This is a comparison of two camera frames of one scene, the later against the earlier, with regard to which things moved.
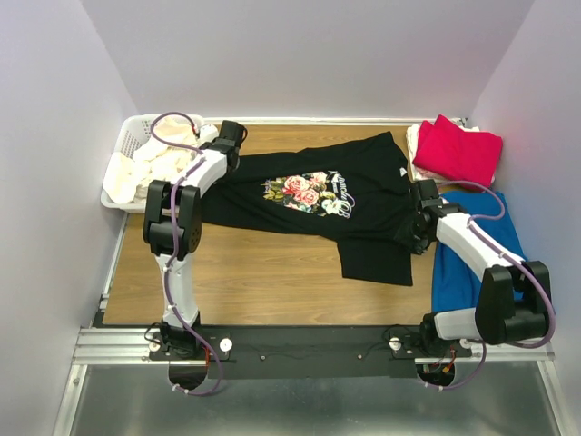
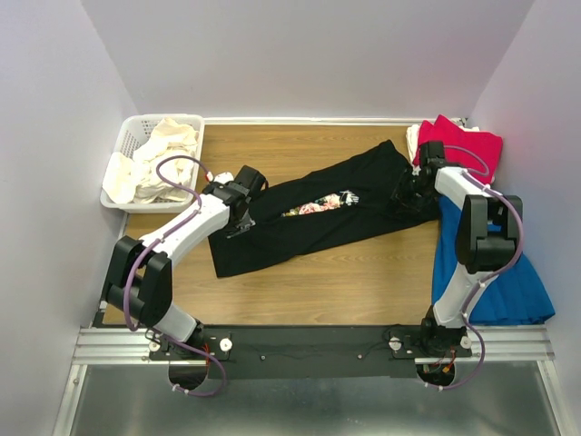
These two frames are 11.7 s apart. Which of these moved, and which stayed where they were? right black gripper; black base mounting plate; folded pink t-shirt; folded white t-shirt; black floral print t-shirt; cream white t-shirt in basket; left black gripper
Moved: right black gripper; black floral print t-shirt; left black gripper
Stayed: cream white t-shirt in basket; folded pink t-shirt; folded white t-shirt; black base mounting plate
